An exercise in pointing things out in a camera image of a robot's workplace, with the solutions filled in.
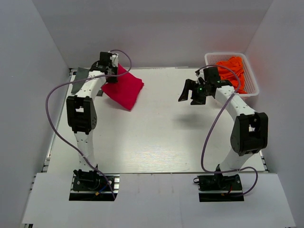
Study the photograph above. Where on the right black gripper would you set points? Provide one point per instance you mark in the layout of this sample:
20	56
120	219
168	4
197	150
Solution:
191	85

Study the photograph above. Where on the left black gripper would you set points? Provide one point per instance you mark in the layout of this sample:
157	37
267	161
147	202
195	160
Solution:
114	80

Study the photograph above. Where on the red t shirt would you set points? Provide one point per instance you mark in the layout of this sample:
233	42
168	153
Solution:
125	92

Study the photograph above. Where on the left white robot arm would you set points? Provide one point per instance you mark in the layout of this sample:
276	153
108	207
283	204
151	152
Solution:
81	113

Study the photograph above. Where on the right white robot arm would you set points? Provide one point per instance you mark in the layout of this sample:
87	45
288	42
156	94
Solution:
250	130

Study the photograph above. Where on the folded grey t shirt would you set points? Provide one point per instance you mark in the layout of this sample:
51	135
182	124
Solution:
80	78

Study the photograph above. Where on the white plastic basket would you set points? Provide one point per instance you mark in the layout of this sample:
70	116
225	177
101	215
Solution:
235	68

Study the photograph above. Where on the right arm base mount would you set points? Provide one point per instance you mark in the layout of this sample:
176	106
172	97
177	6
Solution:
219	188

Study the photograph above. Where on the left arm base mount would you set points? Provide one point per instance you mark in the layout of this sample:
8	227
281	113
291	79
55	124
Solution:
92	186

